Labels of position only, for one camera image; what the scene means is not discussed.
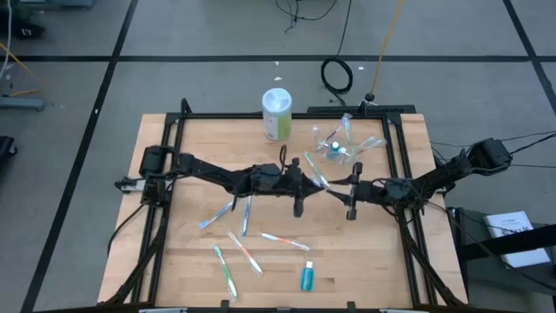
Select person's foot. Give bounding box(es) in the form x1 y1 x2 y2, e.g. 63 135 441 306
8 21 47 41

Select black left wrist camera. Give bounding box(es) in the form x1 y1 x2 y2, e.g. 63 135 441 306
251 163 282 186

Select thin black floor cable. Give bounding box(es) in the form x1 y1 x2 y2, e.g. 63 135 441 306
275 0 339 35

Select black coiled floor cable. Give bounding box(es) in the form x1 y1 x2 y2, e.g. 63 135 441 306
320 0 355 106

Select yellow floor cable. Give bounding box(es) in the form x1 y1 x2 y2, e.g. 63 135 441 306
370 0 407 96

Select black slanted bar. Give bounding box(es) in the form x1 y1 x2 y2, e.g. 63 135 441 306
458 222 556 262

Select white green wipes canister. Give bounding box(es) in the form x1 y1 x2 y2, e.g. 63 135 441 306
261 87 294 143

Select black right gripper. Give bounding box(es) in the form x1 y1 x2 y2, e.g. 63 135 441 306
326 162 390 221

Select white booklet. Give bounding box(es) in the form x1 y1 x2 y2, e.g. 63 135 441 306
482 210 552 269

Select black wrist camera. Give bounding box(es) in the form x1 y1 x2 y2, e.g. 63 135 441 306
386 177 412 201
251 163 282 186

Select blue white toothbrush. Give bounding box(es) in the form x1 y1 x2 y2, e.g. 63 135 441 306
198 200 235 230
241 194 253 238

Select black aluminium table frame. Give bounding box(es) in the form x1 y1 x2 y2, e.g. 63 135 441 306
97 97 469 313

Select clear plastic holder cup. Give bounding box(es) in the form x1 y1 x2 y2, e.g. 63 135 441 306
320 135 356 167

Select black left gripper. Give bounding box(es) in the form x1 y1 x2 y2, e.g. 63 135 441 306
242 156 327 218

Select black chair base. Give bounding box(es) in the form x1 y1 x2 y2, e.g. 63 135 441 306
0 135 18 170

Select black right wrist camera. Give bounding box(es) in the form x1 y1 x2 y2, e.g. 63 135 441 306
386 177 412 201

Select orange white toothbrush yellow bristles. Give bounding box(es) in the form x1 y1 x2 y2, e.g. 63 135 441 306
258 232 313 253

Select dark grey side cart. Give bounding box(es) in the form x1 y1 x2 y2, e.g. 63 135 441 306
446 206 556 313

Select grey metal floor base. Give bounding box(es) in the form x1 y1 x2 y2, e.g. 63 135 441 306
17 0 95 10
0 96 46 112

